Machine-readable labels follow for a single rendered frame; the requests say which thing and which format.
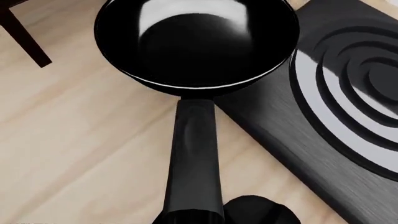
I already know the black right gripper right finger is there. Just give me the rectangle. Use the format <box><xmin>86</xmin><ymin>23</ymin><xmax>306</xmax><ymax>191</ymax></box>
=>
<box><xmin>222</xmin><ymin>194</ymin><xmax>296</xmax><ymax>224</ymax></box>

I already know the black electric stove top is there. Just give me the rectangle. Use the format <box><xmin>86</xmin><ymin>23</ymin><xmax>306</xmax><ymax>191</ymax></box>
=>
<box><xmin>215</xmin><ymin>0</ymin><xmax>398</xmax><ymax>224</ymax></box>

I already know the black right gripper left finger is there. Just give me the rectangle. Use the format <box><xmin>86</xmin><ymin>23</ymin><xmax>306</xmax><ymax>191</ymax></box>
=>
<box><xmin>150</xmin><ymin>207</ymin><xmax>170</xmax><ymax>224</ymax></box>

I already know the dark wooden furniture leg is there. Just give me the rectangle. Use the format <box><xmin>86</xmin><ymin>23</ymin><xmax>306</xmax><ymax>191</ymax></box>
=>
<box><xmin>0</xmin><ymin>0</ymin><xmax>53</xmax><ymax>69</ymax></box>

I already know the black frying pan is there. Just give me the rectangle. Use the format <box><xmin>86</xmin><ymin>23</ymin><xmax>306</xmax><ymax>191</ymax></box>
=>
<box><xmin>93</xmin><ymin>0</ymin><xmax>301</xmax><ymax>224</ymax></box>

